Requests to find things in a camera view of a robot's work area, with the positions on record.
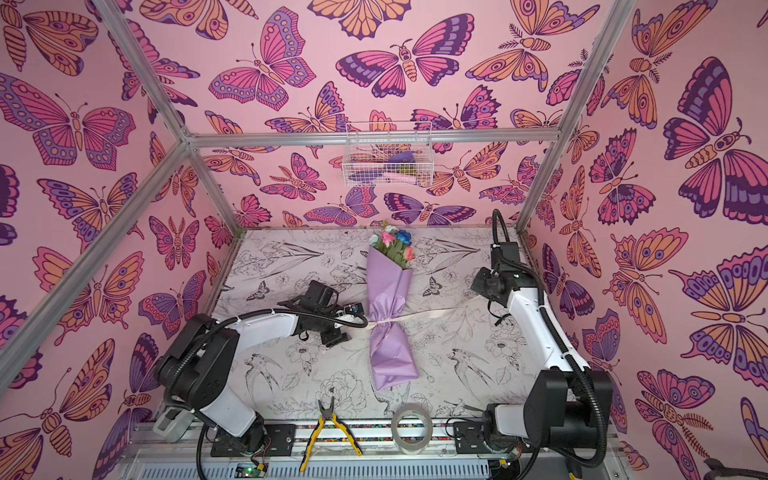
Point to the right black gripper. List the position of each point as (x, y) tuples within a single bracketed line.
[(482, 285)]

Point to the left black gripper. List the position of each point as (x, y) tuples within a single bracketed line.
[(336, 337)]

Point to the cream ribbon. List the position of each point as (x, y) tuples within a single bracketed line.
[(425, 315)]

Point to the purple pink wrapping paper sheet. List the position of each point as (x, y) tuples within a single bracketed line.
[(391, 359)]

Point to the small pink fake rose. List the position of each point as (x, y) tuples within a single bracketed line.
[(388, 234)]

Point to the blue fake rose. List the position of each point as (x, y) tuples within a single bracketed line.
[(404, 237)]

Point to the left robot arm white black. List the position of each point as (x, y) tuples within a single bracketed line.
[(195, 369)]

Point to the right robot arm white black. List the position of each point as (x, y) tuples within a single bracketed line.
[(567, 410)]

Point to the clear tape roll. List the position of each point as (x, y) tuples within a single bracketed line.
[(411, 429)]

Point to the grey white handheld device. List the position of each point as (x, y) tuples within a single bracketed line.
[(172, 424)]

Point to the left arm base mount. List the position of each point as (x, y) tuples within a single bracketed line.
[(270, 440)]

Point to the aluminium front rail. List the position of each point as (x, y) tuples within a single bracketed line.
[(149, 457)]

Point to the white wire basket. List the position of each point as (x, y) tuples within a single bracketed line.
[(389, 153)]

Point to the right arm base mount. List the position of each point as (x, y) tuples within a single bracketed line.
[(470, 437)]

